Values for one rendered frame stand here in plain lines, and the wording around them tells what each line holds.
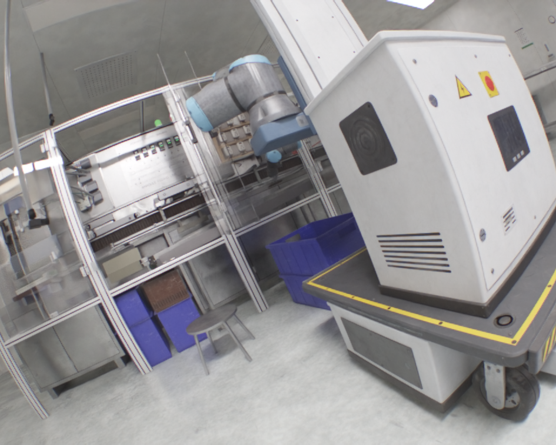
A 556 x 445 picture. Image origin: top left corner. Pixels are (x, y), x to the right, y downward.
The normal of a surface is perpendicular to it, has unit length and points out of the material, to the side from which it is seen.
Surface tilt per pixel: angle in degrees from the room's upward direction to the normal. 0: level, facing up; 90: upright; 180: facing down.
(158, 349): 90
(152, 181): 90
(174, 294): 90
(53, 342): 90
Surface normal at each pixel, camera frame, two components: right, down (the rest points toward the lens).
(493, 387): -0.87, 0.41
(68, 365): 0.40, -0.11
